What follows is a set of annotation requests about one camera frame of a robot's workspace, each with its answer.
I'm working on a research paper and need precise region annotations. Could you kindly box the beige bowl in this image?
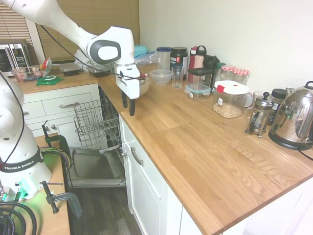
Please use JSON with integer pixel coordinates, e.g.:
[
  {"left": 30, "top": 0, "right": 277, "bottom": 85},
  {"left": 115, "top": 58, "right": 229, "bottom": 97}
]
[{"left": 138, "top": 77, "right": 152, "bottom": 96}]

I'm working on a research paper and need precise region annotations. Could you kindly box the wooden robot mounting table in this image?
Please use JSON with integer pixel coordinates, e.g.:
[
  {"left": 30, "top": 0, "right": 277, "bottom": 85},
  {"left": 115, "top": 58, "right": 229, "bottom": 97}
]
[{"left": 33, "top": 135, "right": 72, "bottom": 235}]

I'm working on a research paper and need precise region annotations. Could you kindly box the black supplement tub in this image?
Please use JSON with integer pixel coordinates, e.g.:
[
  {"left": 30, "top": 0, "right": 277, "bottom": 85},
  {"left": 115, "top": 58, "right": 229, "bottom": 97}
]
[{"left": 169, "top": 47, "right": 189, "bottom": 74}]

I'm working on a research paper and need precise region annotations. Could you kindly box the silver drawer handle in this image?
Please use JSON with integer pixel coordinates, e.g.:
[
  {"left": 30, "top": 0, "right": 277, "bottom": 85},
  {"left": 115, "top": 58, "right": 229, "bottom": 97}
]
[
  {"left": 130, "top": 146, "right": 145, "bottom": 166},
  {"left": 59, "top": 101, "right": 80, "bottom": 109}
]

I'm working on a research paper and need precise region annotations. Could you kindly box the stainless steel microwave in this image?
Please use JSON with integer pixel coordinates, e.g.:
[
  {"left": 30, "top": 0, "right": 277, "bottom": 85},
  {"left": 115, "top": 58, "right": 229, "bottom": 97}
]
[{"left": 0, "top": 40, "right": 32, "bottom": 73}]

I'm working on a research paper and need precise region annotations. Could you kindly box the pink bottle with black lid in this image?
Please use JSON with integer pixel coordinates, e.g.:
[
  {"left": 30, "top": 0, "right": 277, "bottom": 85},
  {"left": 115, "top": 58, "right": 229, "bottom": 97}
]
[{"left": 195, "top": 45, "right": 208, "bottom": 69}]

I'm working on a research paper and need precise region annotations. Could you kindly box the glass french press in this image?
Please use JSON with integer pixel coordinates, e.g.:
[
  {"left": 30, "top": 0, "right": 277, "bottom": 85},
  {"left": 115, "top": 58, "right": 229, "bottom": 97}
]
[{"left": 245, "top": 91, "right": 275, "bottom": 139}]

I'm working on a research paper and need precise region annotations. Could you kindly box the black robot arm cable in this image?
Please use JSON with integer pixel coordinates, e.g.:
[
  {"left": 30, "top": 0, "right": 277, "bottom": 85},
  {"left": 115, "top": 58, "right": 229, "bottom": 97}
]
[{"left": 39, "top": 23, "right": 148, "bottom": 82}]

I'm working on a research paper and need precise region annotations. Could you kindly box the grey wire dishwasher rack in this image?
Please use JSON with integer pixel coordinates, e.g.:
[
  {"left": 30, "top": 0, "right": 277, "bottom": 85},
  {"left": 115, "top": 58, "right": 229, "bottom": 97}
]
[{"left": 73, "top": 91, "right": 122, "bottom": 150}]

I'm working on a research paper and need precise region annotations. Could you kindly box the clear zip bag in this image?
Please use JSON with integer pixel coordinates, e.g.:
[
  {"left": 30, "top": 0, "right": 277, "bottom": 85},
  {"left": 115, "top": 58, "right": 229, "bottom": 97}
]
[{"left": 134, "top": 50, "right": 157, "bottom": 66}]

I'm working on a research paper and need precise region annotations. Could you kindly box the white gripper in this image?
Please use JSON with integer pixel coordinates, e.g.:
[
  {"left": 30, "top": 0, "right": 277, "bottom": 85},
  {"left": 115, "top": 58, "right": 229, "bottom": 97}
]
[{"left": 114, "top": 63, "right": 141, "bottom": 117}]

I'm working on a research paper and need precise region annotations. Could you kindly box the red water bottle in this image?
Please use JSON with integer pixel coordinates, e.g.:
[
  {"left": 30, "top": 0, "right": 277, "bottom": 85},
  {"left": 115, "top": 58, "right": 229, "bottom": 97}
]
[{"left": 189, "top": 46, "right": 199, "bottom": 70}]

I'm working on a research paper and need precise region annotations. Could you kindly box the black meal container clear lid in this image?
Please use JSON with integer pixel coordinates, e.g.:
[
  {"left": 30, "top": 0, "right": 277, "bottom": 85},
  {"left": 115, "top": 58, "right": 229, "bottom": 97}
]
[
  {"left": 58, "top": 63, "right": 82, "bottom": 77},
  {"left": 86, "top": 64, "right": 113, "bottom": 78}
]

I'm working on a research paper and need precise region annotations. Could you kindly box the clear pitcher with blue lid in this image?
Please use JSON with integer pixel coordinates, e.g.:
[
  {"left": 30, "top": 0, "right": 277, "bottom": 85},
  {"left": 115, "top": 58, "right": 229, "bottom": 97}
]
[{"left": 156, "top": 47, "right": 173, "bottom": 71}]

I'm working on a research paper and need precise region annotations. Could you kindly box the clear plastic bowl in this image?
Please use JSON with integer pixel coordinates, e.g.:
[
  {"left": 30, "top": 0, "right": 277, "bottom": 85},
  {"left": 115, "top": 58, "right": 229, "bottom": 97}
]
[{"left": 149, "top": 69, "right": 174, "bottom": 87}]

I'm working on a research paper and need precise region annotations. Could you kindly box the clear drinking glass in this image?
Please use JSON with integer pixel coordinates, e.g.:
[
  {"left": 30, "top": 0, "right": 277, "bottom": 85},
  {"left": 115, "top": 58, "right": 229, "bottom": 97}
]
[{"left": 171, "top": 66, "right": 185, "bottom": 89}]

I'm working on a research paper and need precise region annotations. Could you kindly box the jar with green lid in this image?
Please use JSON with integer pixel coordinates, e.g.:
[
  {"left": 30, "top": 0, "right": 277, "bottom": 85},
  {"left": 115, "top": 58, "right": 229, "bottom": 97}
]
[{"left": 214, "top": 62, "right": 226, "bottom": 85}]

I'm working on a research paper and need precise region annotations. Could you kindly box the clear canister with black lid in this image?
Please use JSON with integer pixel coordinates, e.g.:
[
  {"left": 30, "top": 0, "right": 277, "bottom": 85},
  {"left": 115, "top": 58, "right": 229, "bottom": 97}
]
[{"left": 187, "top": 67, "right": 214, "bottom": 87}]

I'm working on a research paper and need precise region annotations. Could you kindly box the black cable bundle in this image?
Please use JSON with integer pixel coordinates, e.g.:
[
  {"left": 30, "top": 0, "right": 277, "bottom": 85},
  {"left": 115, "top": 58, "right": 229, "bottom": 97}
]
[{"left": 0, "top": 200, "right": 38, "bottom": 235}]

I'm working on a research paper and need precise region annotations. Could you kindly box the nut container with white lid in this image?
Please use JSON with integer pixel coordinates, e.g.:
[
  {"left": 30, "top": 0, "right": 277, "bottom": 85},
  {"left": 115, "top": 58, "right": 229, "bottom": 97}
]
[{"left": 212, "top": 80, "right": 251, "bottom": 119}]

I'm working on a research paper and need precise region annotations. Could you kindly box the stainless steel electric kettle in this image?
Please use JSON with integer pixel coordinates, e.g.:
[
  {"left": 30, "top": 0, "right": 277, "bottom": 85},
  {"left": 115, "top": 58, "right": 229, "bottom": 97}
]
[{"left": 268, "top": 81, "right": 313, "bottom": 151}]

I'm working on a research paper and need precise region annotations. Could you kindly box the brown window blind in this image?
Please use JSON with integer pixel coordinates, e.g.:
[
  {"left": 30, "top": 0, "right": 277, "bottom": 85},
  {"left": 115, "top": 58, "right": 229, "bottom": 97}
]
[
  {"left": 36, "top": 0, "right": 140, "bottom": 63},
  {"left": 0, "top": 4, "right": 33, "bottom": 46}
]

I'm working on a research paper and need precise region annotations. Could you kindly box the red and yellow snack bag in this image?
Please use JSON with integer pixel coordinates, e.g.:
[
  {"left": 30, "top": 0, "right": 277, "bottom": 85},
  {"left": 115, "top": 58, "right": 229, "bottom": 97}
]
[{"left": 40, "top": 57, "right": 53, "bottom": 77}]

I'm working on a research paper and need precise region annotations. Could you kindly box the black shaker bottle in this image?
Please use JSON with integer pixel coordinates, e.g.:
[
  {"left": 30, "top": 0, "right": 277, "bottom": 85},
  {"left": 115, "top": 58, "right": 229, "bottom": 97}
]
[{"left": 203, "top": 55, "right": 220, "bottom": 72}]

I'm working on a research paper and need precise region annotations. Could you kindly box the black kettle power cable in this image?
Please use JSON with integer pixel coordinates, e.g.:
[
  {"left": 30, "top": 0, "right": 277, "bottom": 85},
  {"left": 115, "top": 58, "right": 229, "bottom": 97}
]
[{"left": 296, "top": 147, "right": 313, "bottom": 163}]

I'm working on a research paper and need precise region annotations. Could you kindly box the steel dishwasher door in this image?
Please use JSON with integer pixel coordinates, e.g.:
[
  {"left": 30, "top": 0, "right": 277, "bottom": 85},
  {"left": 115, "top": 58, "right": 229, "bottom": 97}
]
[{"left": 67, "top": 146, "right": 127, "bottom": 188}]

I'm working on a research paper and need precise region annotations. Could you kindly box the jar with black lid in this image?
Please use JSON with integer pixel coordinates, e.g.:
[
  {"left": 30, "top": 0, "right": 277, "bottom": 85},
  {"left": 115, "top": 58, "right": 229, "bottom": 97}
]
[{"left": 268, "top": 88, "right": 287, "bottom": 126}]

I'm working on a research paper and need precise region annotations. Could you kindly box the white base cabinet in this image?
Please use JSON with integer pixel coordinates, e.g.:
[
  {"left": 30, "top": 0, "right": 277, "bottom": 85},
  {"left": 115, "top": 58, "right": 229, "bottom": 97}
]
[
  {"left": 22, "top": 83, "right": 101, "bottom": 148},
  {"left": 118, "top": 114, "right": 313, "bottom": 235}
]

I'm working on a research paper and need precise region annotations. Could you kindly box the jar with red checkered lid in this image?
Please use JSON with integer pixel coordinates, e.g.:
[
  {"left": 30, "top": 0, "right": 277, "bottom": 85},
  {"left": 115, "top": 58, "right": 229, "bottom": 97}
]
[
  {"left": 221, "top": 65, "right": 237, "bottom": 83},
  {"left": 233, "top": 68, "right": 250, "bottom": 87}
]

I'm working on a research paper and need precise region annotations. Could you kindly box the black C-clamp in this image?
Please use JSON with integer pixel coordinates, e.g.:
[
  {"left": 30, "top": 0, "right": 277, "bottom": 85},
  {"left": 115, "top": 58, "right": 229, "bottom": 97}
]
[
  {"left": 39, "top": 180, "right": 83, "bottom": 220},
  {"left": 41, "top": 120, "right": 72, "bottom": 173}
]

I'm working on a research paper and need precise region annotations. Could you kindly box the teal plastic container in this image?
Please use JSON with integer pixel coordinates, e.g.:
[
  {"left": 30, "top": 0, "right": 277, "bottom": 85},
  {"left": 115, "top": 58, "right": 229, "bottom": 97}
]
[{"left": 134, "top": 44, "right": 149, "bottom": 59}]

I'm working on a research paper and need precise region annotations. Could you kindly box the glass container with blue lid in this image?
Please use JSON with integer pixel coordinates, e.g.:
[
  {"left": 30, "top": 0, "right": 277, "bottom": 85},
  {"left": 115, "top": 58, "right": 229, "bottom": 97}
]
[{"left": 184, "top": 83, "right": 212, "bottom": 100}]

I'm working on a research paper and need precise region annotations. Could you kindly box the clear glass mug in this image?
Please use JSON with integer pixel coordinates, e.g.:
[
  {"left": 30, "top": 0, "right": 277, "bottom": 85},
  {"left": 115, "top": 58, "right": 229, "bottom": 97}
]
[{"left": 244, "top": 91, "right": 264, "bottom": 116}]

